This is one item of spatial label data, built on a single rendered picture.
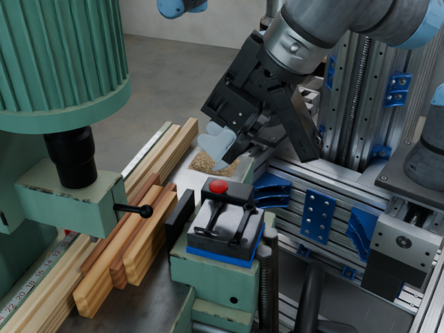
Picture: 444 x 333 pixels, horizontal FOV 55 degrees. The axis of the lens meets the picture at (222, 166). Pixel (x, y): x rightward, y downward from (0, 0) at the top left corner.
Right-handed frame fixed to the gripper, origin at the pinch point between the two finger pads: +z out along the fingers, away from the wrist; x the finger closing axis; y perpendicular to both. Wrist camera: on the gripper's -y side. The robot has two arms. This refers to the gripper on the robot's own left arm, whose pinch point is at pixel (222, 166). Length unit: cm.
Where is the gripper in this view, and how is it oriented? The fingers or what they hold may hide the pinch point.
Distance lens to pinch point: 64.4
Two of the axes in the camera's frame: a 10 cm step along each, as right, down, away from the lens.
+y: -8.2, -5.6, -0.7
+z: -4.7, 6.1, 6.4
